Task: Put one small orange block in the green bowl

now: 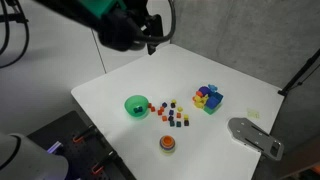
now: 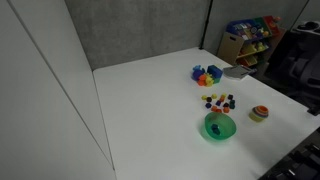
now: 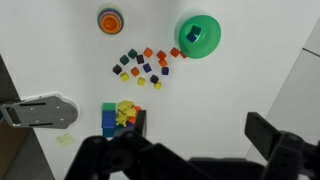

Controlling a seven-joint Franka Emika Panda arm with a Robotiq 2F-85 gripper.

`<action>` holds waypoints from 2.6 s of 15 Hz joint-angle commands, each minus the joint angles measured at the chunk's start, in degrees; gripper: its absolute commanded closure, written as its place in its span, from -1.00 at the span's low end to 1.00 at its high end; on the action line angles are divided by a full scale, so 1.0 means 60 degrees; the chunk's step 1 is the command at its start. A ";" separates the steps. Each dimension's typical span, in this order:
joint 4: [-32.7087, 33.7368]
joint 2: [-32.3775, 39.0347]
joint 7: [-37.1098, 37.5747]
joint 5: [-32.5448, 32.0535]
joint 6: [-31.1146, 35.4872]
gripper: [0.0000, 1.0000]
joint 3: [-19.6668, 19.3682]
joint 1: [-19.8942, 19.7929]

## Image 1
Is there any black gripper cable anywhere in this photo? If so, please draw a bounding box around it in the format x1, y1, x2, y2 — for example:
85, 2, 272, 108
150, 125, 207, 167
133, 0, 177, 45

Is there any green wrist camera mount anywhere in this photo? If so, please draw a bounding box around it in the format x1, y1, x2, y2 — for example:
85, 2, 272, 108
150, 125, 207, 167
87, 0, 128, 18

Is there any purple lit device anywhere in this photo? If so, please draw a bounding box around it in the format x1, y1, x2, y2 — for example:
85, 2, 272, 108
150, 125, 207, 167
46, 140, 65, 155

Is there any green plastic bowl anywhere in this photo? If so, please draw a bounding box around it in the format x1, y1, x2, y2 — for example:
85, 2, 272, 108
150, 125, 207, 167
123, 94, 150, 119

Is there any grey metal mounting plate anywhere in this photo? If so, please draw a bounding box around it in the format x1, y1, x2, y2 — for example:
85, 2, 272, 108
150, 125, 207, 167
227, 117, 285, 162

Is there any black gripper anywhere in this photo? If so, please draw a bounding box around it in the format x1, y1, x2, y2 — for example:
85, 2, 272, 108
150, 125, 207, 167
97, 9, 148, 52

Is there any purple toy piece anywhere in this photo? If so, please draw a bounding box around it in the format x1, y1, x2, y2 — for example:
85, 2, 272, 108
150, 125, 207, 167
198, 85, 211, 96

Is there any light blue toy piece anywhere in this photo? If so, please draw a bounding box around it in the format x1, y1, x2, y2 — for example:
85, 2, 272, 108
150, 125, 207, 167
207, 83, 219, 93

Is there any large green cube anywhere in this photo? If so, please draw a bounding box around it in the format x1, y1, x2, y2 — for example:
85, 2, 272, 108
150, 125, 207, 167
203, 105, 222, 116

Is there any colourful stacking ring toy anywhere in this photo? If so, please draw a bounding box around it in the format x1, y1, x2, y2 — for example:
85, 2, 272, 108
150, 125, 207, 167
158, 134, 177, 155

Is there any black hanging cable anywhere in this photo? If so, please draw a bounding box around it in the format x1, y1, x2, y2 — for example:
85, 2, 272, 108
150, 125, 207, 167
0, 0, 31, 70

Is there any large blue cube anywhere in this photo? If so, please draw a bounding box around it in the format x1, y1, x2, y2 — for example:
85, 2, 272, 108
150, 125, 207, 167
205, 91, 224, 110

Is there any orange black clamp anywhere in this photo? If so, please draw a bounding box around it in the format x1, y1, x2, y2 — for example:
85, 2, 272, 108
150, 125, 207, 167
72, 124, 97, 145
90, 150, 118, 176

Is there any black perforated base board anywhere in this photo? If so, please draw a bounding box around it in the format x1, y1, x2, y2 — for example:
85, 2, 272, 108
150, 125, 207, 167
26, 110, 138, 180

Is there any yellow toy figure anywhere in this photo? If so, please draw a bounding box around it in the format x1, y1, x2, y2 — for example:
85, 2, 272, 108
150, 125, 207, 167
192, 94, 209, 109

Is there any black tripod leg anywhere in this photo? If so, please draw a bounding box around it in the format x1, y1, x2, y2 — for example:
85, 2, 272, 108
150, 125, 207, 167
277, 48, 320, 98

